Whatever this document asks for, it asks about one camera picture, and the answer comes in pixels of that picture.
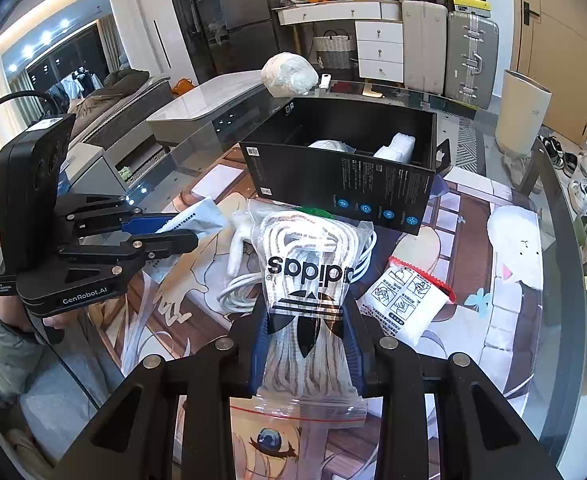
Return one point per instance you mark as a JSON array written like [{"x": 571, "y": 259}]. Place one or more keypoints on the shoe rack with shoes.
[{"x": 578, "y": 180}]

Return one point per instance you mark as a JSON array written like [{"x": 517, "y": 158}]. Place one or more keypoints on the person's left forearm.
[{"x": 3, "y": 355}]

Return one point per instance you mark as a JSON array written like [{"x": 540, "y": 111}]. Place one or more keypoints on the clear bag of white laces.
[{"x": 308, "y": 245}]

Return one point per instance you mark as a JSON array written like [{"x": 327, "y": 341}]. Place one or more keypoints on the grey low cabinet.
[{"x": 93, "y": 165}]

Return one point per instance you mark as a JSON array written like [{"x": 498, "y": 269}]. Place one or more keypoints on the wooden door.
[{"x": 563, "y": 50}]

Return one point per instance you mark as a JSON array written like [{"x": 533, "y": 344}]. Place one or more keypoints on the white soft item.
[{"x": 331, "y": 146}]

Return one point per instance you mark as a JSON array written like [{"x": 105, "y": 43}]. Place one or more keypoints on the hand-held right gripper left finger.
[{"x": 257, "y": 360}]

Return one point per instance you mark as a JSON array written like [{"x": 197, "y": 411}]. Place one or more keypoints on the beige suitcase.
[{"x": 423, "y": 45}]

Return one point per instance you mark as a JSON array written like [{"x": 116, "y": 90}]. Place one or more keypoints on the white dresser with drawers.
[{"x": 378, "y": 35}]

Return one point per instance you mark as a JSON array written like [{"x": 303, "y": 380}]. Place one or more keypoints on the printed table mat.
[{"x": 463, "y": 220}]

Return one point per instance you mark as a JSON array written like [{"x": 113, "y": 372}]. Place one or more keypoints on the black and yellow box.
[{"x": 468, "y": 2}]

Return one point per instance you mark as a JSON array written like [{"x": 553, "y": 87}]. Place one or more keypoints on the black cardboard box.
[{"x": 353, "y": 180}]

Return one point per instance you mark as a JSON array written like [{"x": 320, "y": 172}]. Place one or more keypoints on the dark glass cabinet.
[{"x": 183, "y": 20}]

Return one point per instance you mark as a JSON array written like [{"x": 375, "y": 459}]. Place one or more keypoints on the cream cylindrical bin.
[{"x": 521, "y": 115}]

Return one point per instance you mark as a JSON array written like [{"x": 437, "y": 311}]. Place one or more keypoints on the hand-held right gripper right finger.
[{"x": 356, "y": 355}]

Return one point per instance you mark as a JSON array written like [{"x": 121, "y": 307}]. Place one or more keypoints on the light blue packet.
[{"x": 201, "y": 212}]

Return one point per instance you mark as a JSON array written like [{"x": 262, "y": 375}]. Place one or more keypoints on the white plastic-wrapped bundle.
[{"x": 288, "y": 74}]

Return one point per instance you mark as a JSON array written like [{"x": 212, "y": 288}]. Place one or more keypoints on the white fluffy sock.
[{"x": 238, "y": 250}]

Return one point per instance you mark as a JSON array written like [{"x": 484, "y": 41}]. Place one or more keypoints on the green and white packet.
[{"x": 318, "y": 210}]

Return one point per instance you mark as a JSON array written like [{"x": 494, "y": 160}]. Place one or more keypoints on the white tissue pack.
[{"x": 398, "y": 147}]

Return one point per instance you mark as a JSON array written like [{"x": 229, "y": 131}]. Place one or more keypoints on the orange bag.
[{"x": 181, "y": 87}]

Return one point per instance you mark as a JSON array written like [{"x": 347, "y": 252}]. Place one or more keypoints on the grey coffee table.
[{"x": 208, "y": 100}]

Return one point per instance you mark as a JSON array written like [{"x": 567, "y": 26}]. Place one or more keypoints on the woven basket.
[{"x": 333, "y": 45}]

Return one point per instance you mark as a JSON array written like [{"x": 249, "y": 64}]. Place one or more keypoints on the silver suitcase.
[{"x": 473, "y": 60}]

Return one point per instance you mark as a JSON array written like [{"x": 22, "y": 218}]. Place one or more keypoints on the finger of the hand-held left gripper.
[
  {"x": 168, "y": 244},
  {"x": 148, "y": 222}
]

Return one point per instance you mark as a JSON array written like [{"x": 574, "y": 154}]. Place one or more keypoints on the white packet with red edge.
[{"x": 408, "y": 305}]

